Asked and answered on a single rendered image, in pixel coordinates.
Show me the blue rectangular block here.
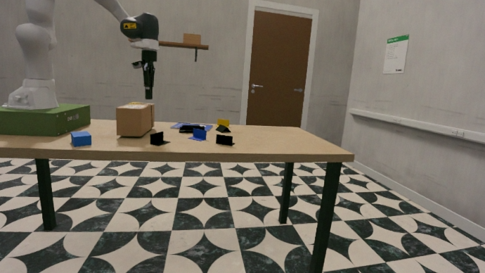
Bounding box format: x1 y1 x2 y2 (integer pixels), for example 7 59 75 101
71 131 91 147

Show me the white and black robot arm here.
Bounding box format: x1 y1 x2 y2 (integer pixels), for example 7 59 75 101
2 0 160 110

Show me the blue notebook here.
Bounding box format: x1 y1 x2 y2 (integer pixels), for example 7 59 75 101
170 122 213 132

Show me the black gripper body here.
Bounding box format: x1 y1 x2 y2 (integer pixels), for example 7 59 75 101
141 50 157 72

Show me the brown cardboard box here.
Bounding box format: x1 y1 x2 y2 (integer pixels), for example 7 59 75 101
116 104 155 137

